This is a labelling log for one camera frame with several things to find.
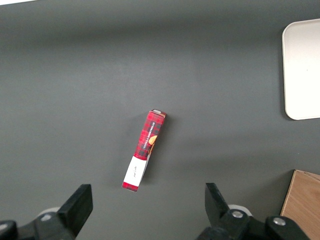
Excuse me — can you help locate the red plaid cookie box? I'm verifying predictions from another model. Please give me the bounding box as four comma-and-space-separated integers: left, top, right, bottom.
121, 108, 168, 195

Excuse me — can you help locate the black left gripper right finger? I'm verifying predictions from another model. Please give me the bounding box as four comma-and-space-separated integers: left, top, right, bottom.
205, 182, 230, 227

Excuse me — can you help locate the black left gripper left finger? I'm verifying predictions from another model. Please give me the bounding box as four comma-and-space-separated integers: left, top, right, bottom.
57, 184, 94, 238

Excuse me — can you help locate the wooden two-drawer cabinet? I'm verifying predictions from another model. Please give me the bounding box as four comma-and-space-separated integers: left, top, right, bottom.
279, 169, 320, 240

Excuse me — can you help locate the beige plastic tray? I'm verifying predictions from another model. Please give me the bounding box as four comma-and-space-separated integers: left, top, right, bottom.
281, 18, 320, 121

